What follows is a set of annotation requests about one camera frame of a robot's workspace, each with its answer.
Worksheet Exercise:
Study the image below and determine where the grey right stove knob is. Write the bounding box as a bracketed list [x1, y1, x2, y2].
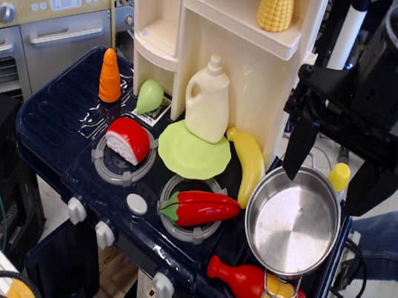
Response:
[152, 272, 174, 298]

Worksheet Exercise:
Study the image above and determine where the light green toy plate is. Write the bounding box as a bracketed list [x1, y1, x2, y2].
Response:
[158, 120, 232, 180]

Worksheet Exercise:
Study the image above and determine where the grey right burner ring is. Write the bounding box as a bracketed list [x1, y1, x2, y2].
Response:
[152, 171, 230, 249]

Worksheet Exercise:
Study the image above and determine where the navy blue toy kitchen stove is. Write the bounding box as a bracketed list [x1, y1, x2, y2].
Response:
[16, 46, 351, 298]

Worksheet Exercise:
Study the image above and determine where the grey middle stove knob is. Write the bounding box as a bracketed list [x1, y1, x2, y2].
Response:
[95, 221, 116, 250]

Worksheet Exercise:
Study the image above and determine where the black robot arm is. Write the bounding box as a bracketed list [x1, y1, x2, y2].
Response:
[283, 4, 398, 217]

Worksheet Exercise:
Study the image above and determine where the grey burner ring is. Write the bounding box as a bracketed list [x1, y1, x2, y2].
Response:
[86, 126, 160, 192]
[152, 171, 230, 249]

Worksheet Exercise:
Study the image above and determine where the black cable lower left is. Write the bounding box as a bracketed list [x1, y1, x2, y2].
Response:
[0, 268, 50, 298]

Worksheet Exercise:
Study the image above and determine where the cream toy kitchen shelf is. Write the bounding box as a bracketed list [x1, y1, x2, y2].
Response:
[133, 0, 328, 161]

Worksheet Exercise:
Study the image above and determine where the grey round stove button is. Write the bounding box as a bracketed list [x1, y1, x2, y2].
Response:
[126, 193, 148, 216]

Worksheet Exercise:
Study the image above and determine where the orange toy carrot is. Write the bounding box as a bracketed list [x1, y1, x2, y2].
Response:
[99, 48, 122, 104]

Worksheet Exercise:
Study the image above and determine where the yellow toy banana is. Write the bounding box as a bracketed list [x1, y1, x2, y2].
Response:
[226, 126, 266, 209]

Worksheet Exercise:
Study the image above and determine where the grey stove knob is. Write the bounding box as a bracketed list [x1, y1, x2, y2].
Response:
[67, 197, 87, 225]
[152, 272, 174, 298]
[95, 221, 116, 250]

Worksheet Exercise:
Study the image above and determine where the silver metal pan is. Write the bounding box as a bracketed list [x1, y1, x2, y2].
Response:
[244, 166, 341, 284]

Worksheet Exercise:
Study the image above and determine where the yellow toy corn cob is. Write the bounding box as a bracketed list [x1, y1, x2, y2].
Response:
[256, 0, 295, 33]

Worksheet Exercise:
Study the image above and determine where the grey wooden toy kitchen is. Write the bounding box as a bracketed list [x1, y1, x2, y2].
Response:
[0, 0, 132, 117]

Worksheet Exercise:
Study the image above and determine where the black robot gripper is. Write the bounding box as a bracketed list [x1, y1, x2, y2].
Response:
[283, 64, 398, 216]

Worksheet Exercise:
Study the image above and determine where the blue jeans leg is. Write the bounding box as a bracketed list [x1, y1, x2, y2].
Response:
[352, 211, 398, 282]

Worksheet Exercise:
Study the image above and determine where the white pole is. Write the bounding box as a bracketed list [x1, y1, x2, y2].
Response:
[327, 0, 371, 70]

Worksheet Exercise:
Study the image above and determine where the red toy chili pepper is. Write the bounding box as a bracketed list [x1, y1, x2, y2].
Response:
[159, 191, 241, 227]

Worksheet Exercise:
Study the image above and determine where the red white toy sushi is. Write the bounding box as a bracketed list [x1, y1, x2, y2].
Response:
[105, 117, 150, 166]

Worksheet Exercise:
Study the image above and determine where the red toy ketchup bottle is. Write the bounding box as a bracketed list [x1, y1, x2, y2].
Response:
[207, 256, 306, 298]

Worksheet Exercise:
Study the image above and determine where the grey left burner ring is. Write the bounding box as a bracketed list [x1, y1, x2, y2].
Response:
[86, 126, 160, 192]

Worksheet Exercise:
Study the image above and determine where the cream toy detergent bottle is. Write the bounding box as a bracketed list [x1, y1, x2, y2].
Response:
[185, 54, 230, 144]

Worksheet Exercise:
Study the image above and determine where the grey left stove knob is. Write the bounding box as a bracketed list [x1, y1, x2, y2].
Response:
[67, 197, 87, 225]

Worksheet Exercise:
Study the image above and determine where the green toy pear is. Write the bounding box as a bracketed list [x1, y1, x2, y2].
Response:
[136, 78, 164, 114]

